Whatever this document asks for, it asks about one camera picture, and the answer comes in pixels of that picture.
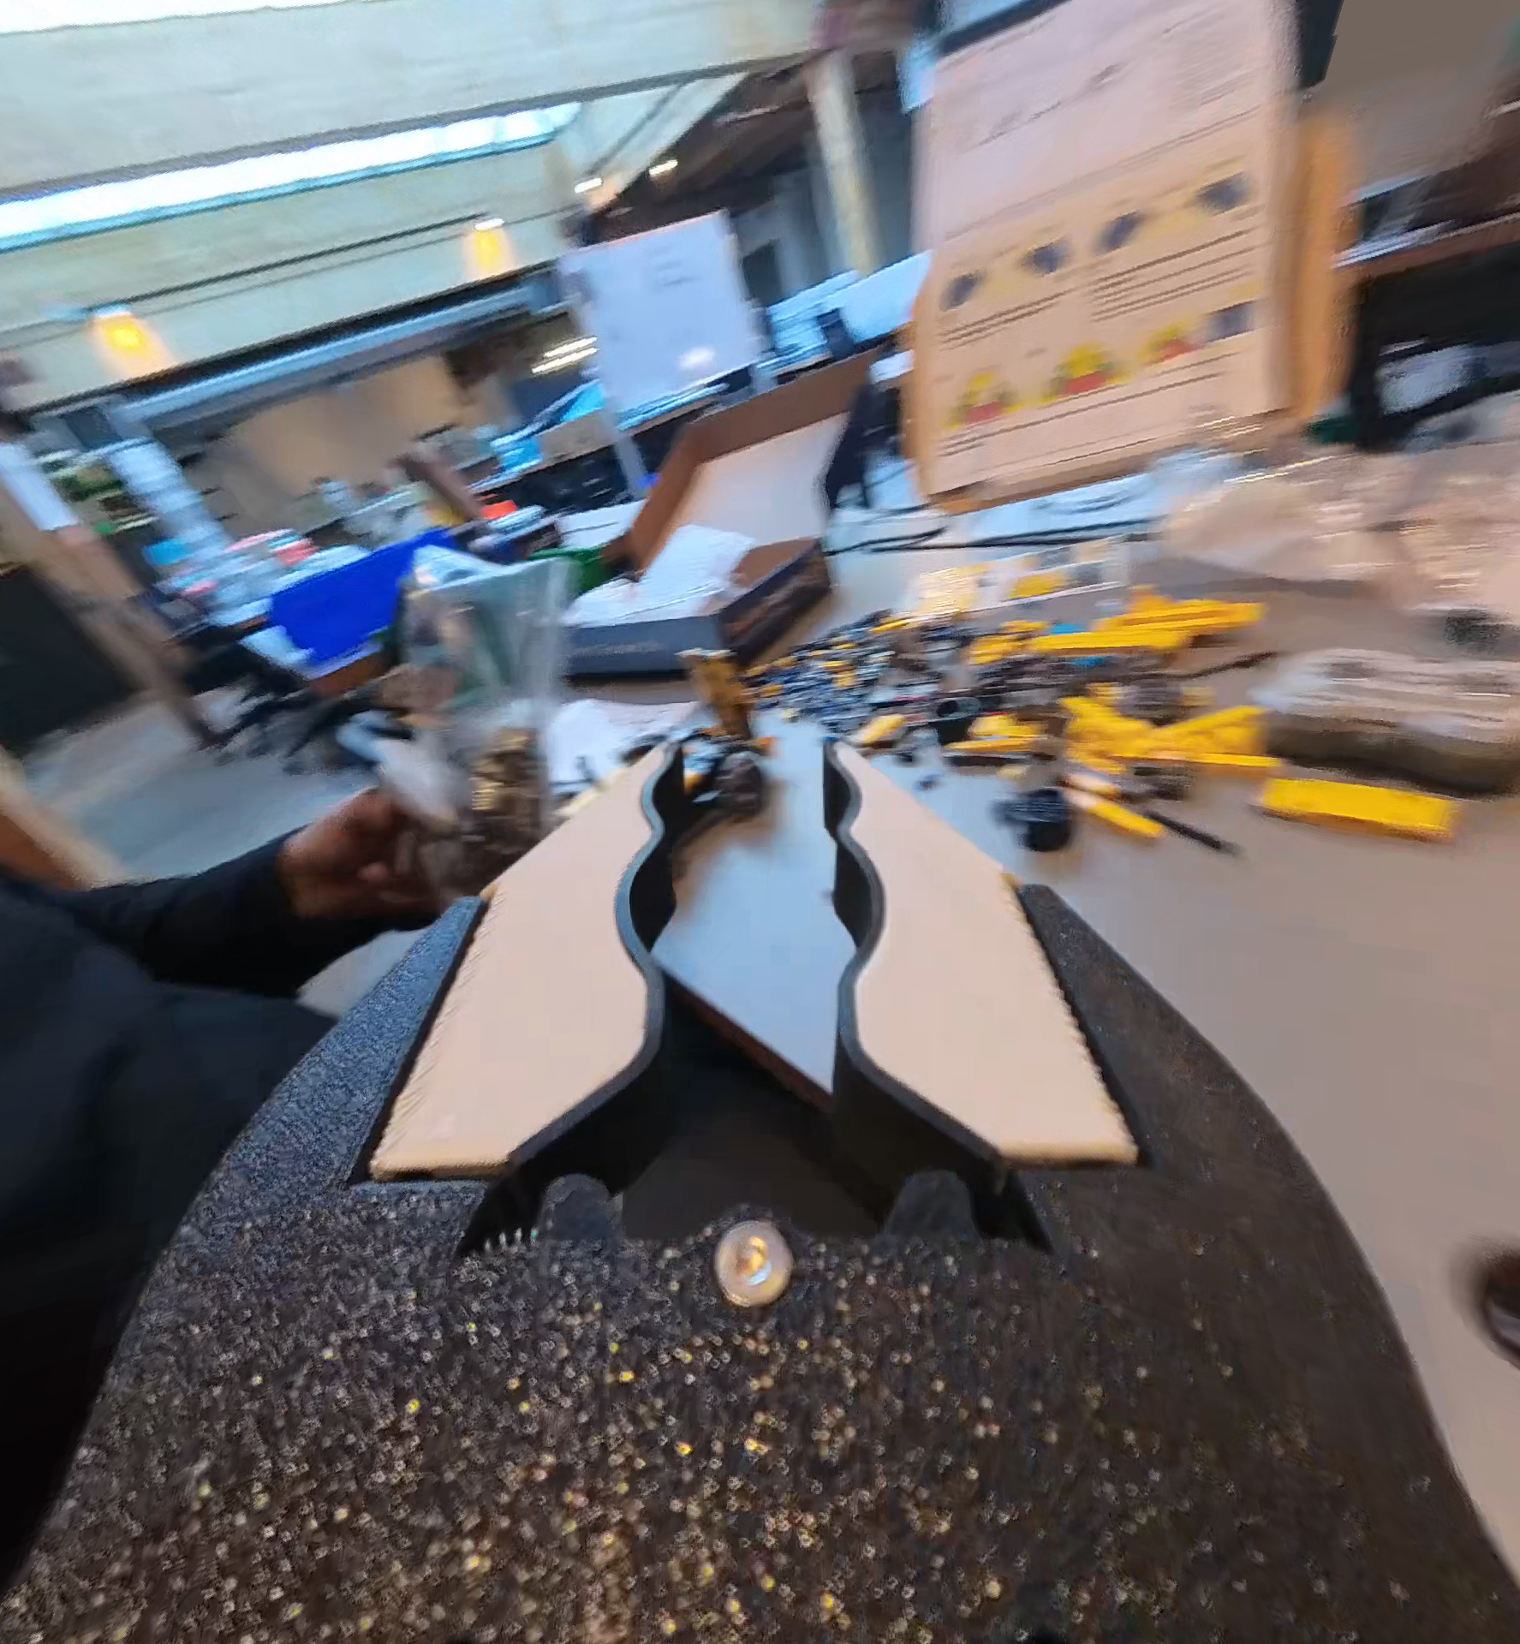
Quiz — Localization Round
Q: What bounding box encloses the heap of yellow building beams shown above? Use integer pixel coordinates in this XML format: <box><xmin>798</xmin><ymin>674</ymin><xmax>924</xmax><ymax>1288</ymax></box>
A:
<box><xmin>952</xmin><ymin>590</ymin><xmax>1287</xmax><ymax>837</ymax></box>

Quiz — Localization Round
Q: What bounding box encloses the grey battery box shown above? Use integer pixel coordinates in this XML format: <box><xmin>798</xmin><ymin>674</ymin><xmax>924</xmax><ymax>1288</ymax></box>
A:
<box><xmin>1253</xmin><ymin>647</ymin><xmax>1520</xmax><ymax>791</ymax></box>

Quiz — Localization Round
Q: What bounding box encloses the cardboard sign with paper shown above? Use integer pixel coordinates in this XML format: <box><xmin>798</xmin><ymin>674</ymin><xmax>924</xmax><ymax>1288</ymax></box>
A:
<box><xmin>907</xmin><ymin>0</ymin><xmax>1358</xmax><ymax>509</ymax></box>

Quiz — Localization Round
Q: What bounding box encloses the grey desk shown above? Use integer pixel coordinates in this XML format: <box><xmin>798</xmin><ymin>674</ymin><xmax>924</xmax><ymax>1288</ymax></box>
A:
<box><xmin>541</xmin><ymin>539</ymin><xmax>1520</xmax><ymax>1644</ymax></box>

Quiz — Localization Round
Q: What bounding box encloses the person's left forearm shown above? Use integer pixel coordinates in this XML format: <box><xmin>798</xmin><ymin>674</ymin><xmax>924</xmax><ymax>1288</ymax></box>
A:
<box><xmin>0</xmin><ymin>835</ymin><xmax>362</xmax><ymax>1017</ymax></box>

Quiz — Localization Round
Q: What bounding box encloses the pile of small building pieces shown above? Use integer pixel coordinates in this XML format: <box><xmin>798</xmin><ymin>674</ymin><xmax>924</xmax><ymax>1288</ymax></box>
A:
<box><xmin>733</xmin><ymin>616</ymin><xmax>1094</xmax><ymax>772</ymax></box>

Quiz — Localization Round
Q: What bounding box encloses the person's left hand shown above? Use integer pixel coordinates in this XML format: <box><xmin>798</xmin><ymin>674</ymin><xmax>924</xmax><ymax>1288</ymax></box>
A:
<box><xmin>274</xmin><ymin>786</ymin><xmax>455</xmax><ymax>922</ymax></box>

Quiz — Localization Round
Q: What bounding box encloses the person's body in dark clothes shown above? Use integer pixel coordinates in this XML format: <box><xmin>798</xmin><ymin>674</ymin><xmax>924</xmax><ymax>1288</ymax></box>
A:
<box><xmin>0</xmin><ymin>847</ymin><xmax>337</xmax><ymax>1644</ymax></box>

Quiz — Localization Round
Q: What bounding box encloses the crumpled clear plastic bag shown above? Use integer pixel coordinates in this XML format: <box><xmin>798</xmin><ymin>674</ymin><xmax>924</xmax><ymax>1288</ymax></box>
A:
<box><xmin>1157</xmin><ymin>436</ymin><xmax>1520</xmax><ymax>644</ymax></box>

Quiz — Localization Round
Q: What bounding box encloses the blue storage bin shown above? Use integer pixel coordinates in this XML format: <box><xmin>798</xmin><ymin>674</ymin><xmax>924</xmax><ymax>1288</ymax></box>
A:
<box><xmin>271</xmin><ymin>539</ymin><xmax>453</xmax><ymax>663</ymax></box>

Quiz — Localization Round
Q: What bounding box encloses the clear plastic parts bag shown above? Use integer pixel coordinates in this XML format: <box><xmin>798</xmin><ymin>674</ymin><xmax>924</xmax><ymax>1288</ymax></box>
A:
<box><xmin>374</xmin><ymin>558</ymin><xmax>574</xmax><ymax>900</ymax></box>

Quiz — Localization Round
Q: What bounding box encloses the white board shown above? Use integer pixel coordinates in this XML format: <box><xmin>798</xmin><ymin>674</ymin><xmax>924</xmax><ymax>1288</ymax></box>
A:
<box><xmin>560</xmin><ymin>211</ymin><xmax>761</xmax><ymax>413</ymax></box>

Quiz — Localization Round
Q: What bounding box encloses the dark blue cardboard kit box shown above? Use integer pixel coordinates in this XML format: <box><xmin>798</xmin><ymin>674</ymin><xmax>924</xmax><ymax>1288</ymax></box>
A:
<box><xmin>560</xmin><ymin>346</ymin><xmax>889</xmax><ymax>675</ymax></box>

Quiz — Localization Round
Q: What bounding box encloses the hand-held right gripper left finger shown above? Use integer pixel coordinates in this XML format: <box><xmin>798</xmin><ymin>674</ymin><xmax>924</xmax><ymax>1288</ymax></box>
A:
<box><xmin>367</xmin><ymin>744</ymin><xmax>686</xmax><ymax>1183</ymax></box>

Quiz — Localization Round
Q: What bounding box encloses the white instruction booklet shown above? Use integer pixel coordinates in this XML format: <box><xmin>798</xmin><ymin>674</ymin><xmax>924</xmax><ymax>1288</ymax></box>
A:
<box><xmin>541</xmin><ymin>700</ymin><xmax>684</xmax><ymax>784</ymax></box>

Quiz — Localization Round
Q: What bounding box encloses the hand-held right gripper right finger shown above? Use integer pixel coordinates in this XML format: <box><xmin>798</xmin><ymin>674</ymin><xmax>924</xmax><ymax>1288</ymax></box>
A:
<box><xmin>823</xmin><ymin>738</ymin><xmax>1140</xmax><ymax>1171</ymax></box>

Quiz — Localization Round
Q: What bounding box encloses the yellow black toy vehicle model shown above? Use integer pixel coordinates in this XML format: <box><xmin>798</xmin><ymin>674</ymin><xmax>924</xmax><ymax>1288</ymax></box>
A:
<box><xmin>553</xmin><ymin>647</ymin><xmax>774</xmax><ymax>823</ymax></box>

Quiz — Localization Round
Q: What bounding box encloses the hanging lamp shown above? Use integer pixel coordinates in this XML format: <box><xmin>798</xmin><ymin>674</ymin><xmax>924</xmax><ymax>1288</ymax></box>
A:
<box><xmin>91</xmin><ymin>308</ymin><xmax>162</xmax><ymax>380</ymax></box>

